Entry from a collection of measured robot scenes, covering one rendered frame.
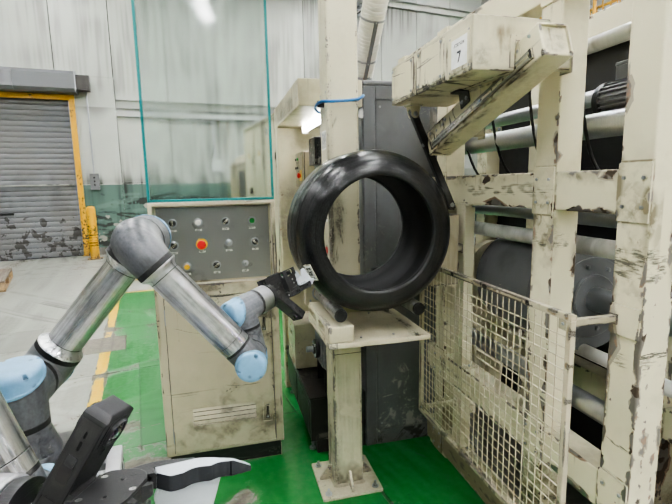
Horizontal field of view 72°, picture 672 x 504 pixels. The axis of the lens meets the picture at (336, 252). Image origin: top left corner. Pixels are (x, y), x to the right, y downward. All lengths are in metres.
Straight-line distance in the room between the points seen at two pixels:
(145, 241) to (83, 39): 9.79
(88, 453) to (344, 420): 1.71
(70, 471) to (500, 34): 1.35
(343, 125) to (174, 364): 1.30
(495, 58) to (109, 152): 9.40
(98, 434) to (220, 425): 1.94
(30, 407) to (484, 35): 1.44
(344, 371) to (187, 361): 0.73
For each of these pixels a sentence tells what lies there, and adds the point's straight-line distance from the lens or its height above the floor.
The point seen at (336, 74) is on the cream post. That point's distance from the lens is 1.91.
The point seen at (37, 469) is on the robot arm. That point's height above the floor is 1.00.
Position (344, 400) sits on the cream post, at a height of 0.41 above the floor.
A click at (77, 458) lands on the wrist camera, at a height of 1.11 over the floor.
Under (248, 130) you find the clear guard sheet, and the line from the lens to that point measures 2.16.
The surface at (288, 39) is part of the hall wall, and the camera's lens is 11.39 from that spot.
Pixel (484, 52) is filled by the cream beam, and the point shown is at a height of 1.68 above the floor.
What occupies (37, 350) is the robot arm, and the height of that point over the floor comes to 0.95.
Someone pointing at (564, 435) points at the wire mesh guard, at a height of 0.68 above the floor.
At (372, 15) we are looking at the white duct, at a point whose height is 2.11.
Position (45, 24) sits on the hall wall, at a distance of 10.92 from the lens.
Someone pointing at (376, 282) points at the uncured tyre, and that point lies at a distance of 1.83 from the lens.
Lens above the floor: 1.34
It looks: 9 degrees down
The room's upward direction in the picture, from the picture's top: 1 degrees counter-clockwise
